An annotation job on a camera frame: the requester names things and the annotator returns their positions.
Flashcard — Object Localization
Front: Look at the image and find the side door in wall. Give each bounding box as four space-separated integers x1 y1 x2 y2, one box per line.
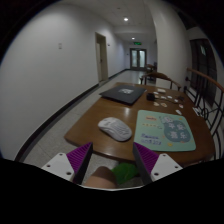
94 31 110 84

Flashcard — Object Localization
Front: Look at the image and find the dark window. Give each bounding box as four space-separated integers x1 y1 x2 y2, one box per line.
189 38 218 108

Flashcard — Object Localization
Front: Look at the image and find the white perforated computer mouse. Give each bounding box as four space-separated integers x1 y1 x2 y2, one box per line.
97 116 133 143

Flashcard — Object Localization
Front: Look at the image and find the wooden hallway furniture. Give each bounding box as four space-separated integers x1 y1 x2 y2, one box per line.
145 63 158 83

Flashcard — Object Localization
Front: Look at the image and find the black closed laptop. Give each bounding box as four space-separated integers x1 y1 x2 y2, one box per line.
99 83 148 106

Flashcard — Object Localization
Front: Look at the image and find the person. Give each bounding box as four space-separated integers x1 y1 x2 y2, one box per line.
83 162 140 190

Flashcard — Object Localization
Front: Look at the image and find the thin black cable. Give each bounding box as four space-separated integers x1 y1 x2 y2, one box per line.
153 95 186 104

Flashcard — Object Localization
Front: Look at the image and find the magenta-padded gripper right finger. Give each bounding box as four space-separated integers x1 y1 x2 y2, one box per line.
132 141 184 186

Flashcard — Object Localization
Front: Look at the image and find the pale green printed mouse pad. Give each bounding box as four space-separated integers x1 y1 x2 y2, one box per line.
133 109 197 153

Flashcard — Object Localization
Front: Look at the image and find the black railing with wooden handrail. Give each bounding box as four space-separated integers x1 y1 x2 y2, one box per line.
184 67 224 161

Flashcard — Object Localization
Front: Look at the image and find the glazed double door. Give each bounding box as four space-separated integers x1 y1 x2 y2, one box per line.
129 47 148 71

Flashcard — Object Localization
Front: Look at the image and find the wooden armchair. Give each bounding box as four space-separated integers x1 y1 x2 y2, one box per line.
139 71 183 92

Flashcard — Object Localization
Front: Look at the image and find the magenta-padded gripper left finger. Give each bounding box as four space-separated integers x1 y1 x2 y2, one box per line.
41 142 94 185

